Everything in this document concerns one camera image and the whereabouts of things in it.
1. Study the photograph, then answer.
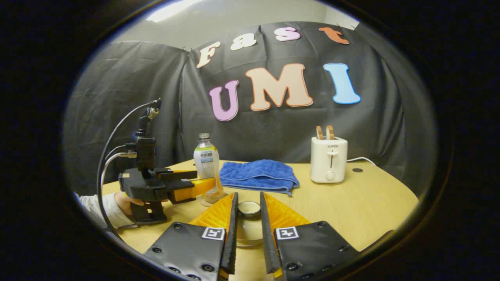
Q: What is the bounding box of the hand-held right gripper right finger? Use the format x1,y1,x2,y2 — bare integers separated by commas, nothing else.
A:
260,191,360,281

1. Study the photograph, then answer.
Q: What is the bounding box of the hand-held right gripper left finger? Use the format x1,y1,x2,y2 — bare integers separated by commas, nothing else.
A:
144,191,239,281

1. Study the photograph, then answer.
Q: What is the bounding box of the cream teacup lid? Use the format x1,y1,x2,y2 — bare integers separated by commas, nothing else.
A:
236,201,264,247

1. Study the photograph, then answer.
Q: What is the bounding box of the clear plastic water bottle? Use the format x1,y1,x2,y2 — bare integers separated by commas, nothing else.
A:
194,133,227,207

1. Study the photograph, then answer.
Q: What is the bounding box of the blue towel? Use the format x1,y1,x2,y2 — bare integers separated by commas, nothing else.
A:
220,159,300,196

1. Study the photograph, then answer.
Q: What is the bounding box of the white toaster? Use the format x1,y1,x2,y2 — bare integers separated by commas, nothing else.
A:
311,137,348,184

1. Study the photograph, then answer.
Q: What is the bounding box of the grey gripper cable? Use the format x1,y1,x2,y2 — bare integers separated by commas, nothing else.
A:
101,151,137,188

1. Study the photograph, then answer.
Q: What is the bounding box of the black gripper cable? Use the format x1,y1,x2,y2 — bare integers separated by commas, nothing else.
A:
96,102,157,237

